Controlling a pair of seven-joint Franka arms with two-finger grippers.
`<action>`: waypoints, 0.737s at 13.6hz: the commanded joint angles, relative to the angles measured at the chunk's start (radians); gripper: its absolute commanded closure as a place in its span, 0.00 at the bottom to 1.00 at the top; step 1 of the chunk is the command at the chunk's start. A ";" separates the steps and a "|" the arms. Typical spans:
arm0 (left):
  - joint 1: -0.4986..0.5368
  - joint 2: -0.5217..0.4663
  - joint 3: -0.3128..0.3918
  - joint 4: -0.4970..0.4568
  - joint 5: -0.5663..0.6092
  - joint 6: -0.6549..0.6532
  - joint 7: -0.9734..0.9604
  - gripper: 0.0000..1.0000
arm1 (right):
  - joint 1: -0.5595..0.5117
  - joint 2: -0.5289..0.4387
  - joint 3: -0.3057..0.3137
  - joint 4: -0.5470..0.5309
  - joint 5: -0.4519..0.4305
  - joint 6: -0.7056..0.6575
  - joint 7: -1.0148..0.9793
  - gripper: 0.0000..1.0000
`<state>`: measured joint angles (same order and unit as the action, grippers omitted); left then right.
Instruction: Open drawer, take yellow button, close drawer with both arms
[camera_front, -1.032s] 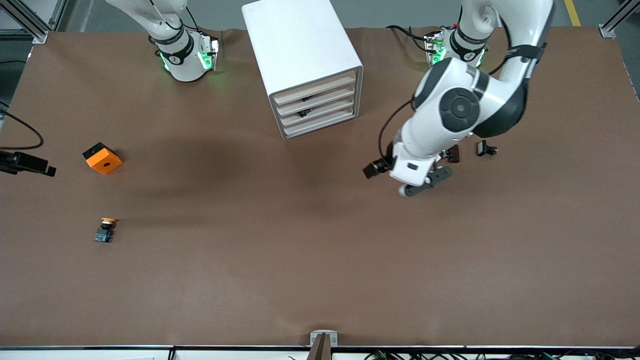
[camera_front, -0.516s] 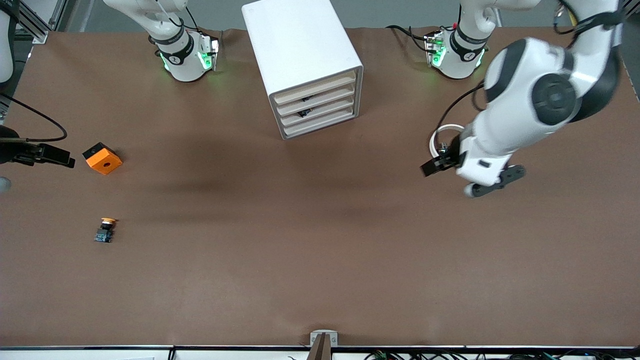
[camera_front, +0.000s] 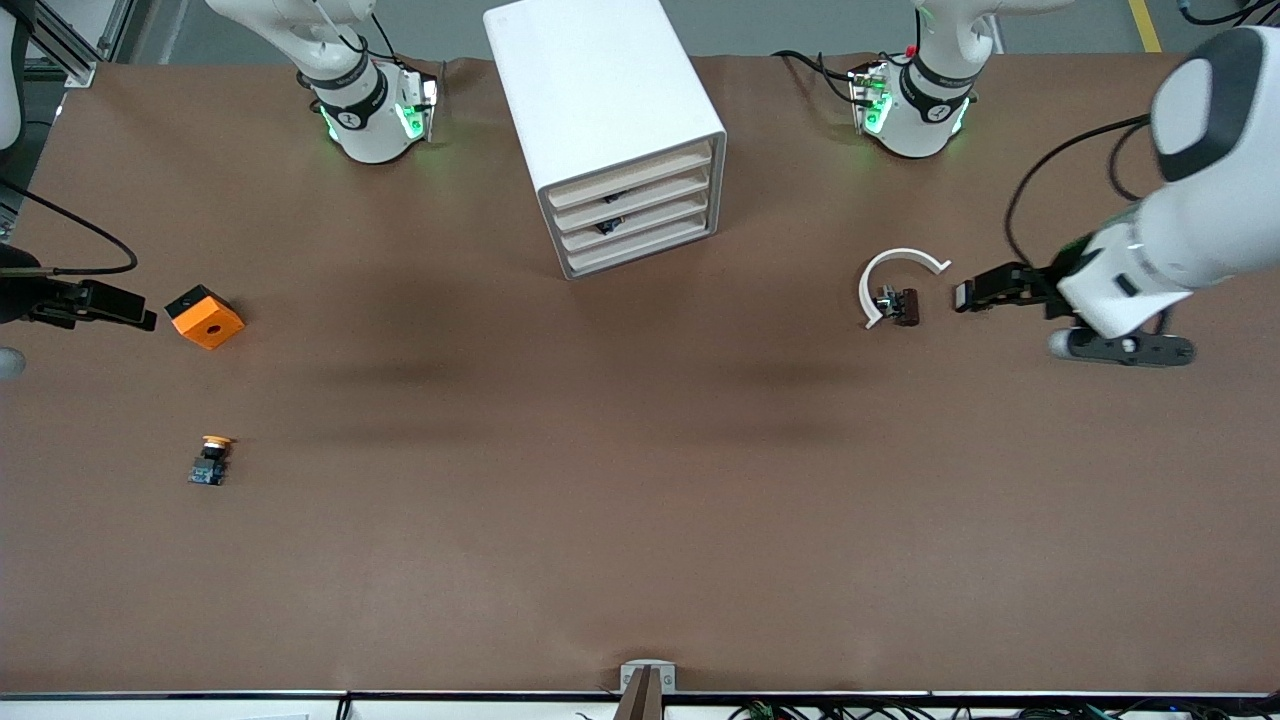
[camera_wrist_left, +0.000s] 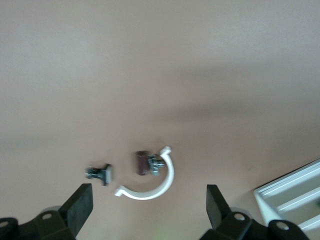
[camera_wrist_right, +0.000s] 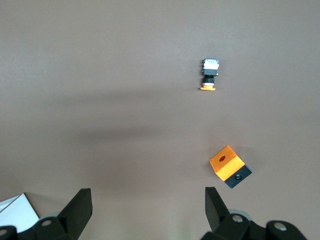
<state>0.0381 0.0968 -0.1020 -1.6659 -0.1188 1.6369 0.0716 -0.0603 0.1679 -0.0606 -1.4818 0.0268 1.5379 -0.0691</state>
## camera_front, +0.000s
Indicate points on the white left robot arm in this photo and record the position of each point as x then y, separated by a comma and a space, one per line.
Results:
1200, 230

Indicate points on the white table edge rail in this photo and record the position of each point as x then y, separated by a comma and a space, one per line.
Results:
200, 708

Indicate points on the dark brown connector part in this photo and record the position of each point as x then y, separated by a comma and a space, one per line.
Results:
908, 306

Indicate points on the brown table cover mat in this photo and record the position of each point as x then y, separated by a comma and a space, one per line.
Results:
640, 500

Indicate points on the orange button with blue base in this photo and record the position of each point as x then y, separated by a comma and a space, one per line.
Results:
208, 472

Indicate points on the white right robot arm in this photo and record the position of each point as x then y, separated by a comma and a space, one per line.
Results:
365, 130

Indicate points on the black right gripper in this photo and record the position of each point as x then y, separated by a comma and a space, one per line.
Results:
22, 298

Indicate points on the orange and black box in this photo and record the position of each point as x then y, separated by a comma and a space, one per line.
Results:
210, 325

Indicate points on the small black clip part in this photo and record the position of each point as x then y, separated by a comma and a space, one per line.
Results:
960, 298

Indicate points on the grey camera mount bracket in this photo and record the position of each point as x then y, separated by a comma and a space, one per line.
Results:
648, 690

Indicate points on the grey rectangular plastic container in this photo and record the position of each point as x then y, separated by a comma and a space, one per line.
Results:
660, 167

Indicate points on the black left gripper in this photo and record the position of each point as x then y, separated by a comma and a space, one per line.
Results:
1046, 282

